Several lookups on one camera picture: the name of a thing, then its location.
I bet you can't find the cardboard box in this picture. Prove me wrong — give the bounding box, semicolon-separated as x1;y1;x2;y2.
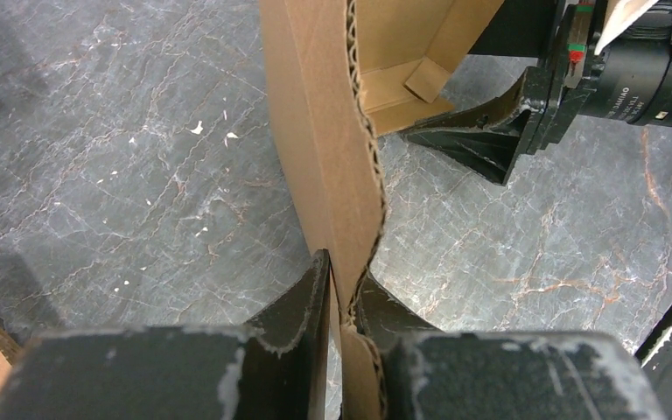
259;1;501;419

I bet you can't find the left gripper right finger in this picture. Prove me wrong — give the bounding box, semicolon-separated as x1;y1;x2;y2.
356;276;664;419

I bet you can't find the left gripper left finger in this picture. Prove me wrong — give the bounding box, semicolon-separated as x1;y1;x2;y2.
0;249;331;419

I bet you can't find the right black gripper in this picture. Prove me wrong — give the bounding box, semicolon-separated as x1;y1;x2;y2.
400;1;672;186

